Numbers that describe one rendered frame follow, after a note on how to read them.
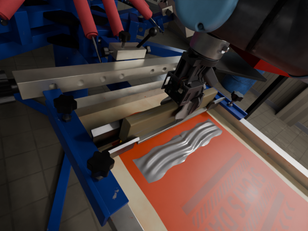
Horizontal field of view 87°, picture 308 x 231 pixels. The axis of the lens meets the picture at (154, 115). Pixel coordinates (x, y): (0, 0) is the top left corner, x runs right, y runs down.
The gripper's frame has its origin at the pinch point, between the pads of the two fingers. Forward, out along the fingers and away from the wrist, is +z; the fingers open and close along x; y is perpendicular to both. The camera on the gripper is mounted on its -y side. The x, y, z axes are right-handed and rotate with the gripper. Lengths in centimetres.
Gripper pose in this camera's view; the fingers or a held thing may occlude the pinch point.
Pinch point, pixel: (175, 113)
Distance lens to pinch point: 50.5
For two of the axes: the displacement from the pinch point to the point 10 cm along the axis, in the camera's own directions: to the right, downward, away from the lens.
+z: -2.9, 6.8, 6.7
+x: 6.1, 6.7, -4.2
